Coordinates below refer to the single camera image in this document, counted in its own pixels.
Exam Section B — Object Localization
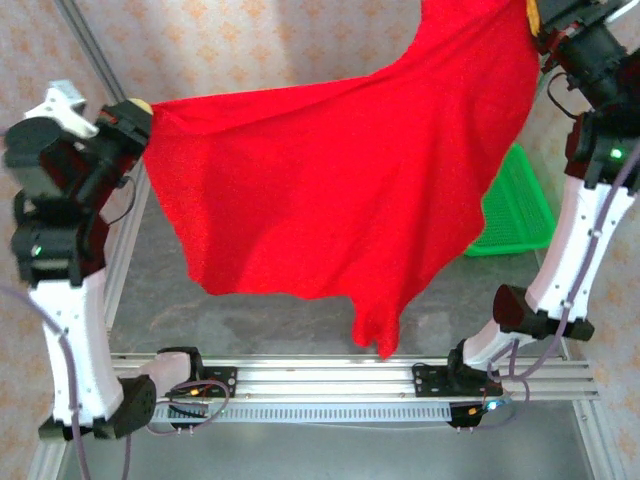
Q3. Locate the slotted grey cable duct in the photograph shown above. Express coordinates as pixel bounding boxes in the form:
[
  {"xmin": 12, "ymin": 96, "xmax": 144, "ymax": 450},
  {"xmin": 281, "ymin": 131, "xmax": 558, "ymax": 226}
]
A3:
[{"xmin": 149, "ymin": 402, "xmax": 454, "ymax": 424}]

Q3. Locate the patterned fabric backdrop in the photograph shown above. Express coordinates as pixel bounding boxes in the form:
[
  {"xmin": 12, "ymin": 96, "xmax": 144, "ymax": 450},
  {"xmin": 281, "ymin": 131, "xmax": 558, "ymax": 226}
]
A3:
[{"xmin": 0, "ymin": 0, "xmax": 640, "ymax": 480}]

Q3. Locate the aluminium table side rail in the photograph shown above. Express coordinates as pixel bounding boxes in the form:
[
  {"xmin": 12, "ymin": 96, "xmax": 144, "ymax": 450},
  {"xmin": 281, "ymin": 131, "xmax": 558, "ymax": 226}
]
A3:
[{"xmin": 102, "ymin": 164, "xmax": 151, "ymax": 351}]

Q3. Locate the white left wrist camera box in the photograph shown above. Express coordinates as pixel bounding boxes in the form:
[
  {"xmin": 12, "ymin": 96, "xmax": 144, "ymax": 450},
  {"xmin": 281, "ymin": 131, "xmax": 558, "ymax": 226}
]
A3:
[{"xmin": 23, "ymin": 79, "xmax": 100, "ymax": 140}]

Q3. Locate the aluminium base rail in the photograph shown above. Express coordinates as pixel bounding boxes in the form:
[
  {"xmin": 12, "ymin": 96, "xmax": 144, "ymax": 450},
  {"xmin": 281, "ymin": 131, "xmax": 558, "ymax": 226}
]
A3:
[{"xmin": 107, "ymin": 352, "xmax": 599, "ymax": 401}]

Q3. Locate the red t-shirt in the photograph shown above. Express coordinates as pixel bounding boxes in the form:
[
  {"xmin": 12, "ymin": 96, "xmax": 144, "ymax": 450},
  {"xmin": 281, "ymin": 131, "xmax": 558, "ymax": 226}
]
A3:
[{"xmin": 142, "ymin": 0, "xmax": 544, "ymax": 361}]

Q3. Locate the green plastic basket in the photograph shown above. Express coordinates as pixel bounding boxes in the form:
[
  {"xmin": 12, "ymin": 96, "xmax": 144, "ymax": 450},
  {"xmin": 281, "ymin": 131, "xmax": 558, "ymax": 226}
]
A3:
[{"xmin": 462, "ymin": 144, "xmax": 557, "ymax": 259}]

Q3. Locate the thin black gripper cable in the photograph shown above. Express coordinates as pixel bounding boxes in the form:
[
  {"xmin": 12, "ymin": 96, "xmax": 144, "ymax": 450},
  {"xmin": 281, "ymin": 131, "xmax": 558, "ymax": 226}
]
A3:
[
  {"xmin": 107, "ymin": 174, "xmax": 137, "ymax": 225},
  {"xmin": 547, "ymin": 72, "xmax": 586, "ymax": 120}
]

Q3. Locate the aluminium frame post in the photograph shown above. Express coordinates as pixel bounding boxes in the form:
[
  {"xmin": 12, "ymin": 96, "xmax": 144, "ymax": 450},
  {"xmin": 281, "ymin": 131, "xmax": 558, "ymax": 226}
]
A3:
[{"xmin": 59, "ymin": 0, "xmax": 126, "ymax": 104}]

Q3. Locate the grey metal lower shelf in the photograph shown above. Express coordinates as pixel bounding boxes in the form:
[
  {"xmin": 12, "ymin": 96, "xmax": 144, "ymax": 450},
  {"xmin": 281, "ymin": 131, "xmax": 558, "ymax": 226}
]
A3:
[{"xmin": 54, "ymin": 422, "xmax": 596, "ymax": 480}]

